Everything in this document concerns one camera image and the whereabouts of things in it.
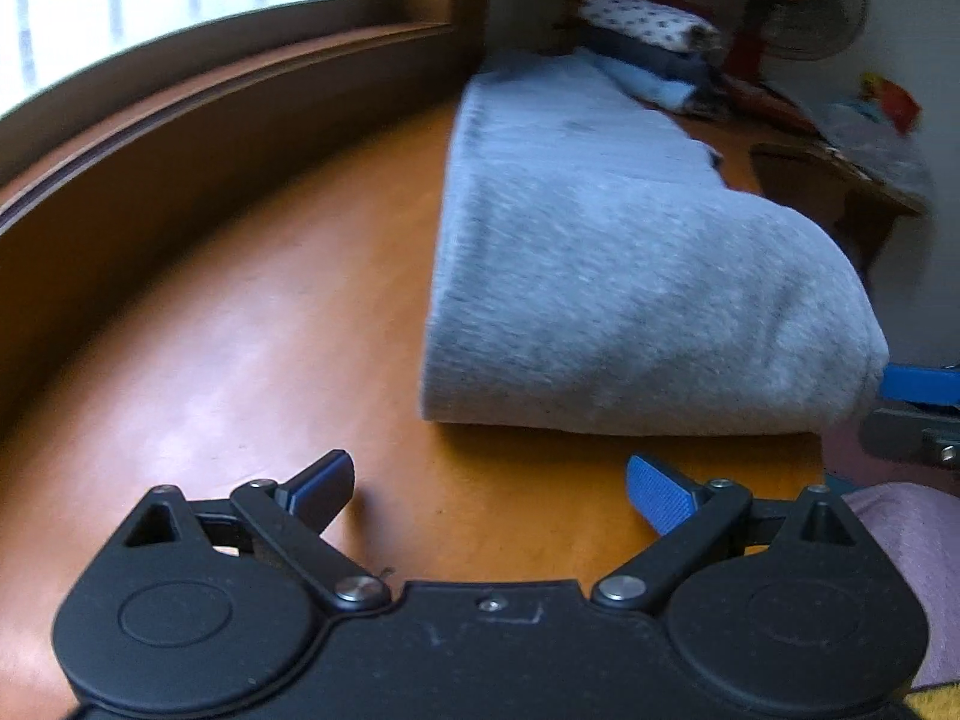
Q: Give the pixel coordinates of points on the brown wooden window frame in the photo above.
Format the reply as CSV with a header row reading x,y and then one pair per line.
x,y
109,174

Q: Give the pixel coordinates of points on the grey fleece garment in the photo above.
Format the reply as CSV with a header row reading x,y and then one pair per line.
x,y
594,274

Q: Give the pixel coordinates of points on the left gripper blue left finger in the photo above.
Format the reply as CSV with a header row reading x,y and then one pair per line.
x,y
289,519

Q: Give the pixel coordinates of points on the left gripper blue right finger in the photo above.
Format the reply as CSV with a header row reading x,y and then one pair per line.
x,y
696,524

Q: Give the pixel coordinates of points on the pink cloth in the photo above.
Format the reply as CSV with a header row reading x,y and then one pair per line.
x,y
917,527

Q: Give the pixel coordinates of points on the white patterned folded cloth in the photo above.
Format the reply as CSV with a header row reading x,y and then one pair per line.
x,y
656,25

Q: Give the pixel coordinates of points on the light blue folded cloth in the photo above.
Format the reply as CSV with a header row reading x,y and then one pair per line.
x,y
672,95

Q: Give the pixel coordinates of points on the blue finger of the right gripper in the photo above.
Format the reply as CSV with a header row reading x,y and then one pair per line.
x,y
915,417

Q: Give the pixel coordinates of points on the grey plastic bag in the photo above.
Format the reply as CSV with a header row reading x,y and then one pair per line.
x,y
864,136

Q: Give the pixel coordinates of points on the yellow cloth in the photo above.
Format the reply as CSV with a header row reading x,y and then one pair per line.
x,y
941,702

